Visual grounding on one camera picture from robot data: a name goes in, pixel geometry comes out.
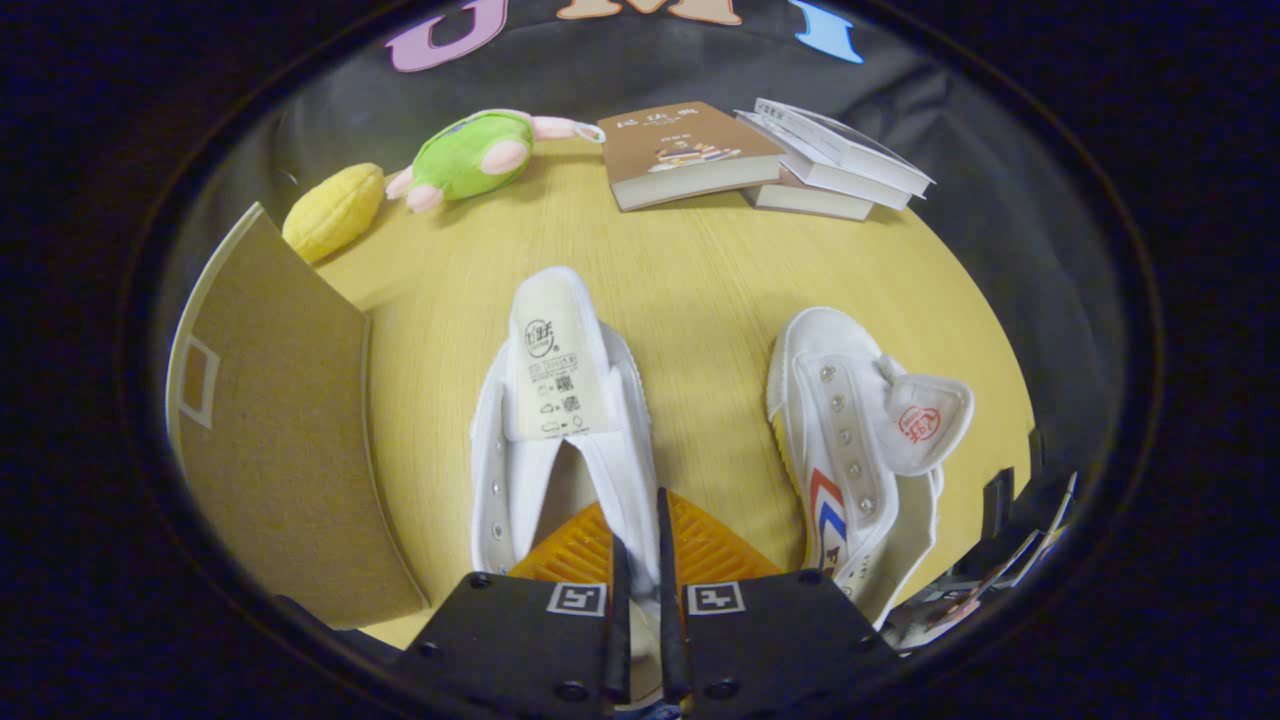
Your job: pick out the white canvas shoe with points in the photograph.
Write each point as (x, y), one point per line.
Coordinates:
(840, 360)
(555, 370)

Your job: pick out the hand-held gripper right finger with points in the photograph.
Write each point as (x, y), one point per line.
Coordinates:
(668, 620)

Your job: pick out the white book with dark cover picture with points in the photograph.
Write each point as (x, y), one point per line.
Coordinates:
(850, 145)

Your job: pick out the beige fabric storage box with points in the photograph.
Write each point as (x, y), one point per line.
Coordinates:
(290, 430)

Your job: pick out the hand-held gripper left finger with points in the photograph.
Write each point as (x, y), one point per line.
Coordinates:
(620, 640)

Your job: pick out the yellow plush toy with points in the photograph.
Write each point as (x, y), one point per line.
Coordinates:
(335, 210)

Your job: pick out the black backdrop cloth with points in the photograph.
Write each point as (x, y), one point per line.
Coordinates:
(640, 60)

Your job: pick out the brown paperback book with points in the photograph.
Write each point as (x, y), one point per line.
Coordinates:
(680, 140)

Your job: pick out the dark equipment pile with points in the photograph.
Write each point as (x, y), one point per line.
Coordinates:
(1000, 560)

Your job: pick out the green and pink plush toy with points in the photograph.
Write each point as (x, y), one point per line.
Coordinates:
(470, 155)

